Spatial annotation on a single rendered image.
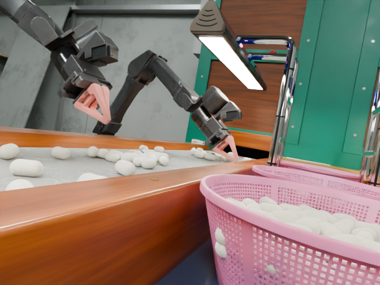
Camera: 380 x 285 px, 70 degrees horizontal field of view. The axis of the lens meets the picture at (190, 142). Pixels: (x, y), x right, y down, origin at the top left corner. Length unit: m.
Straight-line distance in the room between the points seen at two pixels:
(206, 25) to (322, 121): 0.84
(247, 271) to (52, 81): 4.91
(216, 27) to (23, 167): 0.47
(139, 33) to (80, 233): 4.10
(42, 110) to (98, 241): 4.96
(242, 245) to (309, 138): 1.14
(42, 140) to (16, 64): 4.43
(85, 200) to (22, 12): 0.56
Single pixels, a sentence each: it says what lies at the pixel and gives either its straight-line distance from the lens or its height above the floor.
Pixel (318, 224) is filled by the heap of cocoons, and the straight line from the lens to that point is 0.34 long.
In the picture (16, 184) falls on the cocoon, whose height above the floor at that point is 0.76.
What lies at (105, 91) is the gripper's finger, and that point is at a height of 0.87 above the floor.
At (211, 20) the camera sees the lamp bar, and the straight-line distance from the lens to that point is 0.65.
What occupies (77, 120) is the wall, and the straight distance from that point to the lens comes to 4.59.
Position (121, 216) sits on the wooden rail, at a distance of 0.20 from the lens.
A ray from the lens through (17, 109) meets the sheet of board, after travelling 4.59.
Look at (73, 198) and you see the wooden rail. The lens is 0.19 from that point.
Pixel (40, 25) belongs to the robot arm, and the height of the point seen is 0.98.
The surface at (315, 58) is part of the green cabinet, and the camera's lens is 1.41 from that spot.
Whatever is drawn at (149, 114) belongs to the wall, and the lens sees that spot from 3.86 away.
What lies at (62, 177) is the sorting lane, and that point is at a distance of 0.36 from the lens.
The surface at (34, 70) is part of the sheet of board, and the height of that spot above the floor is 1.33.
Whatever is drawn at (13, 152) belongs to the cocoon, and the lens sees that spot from 0.44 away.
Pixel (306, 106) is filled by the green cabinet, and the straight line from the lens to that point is 1.36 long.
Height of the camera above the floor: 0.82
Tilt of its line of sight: 2 degrees down
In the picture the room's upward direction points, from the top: 10 degrees clockwise
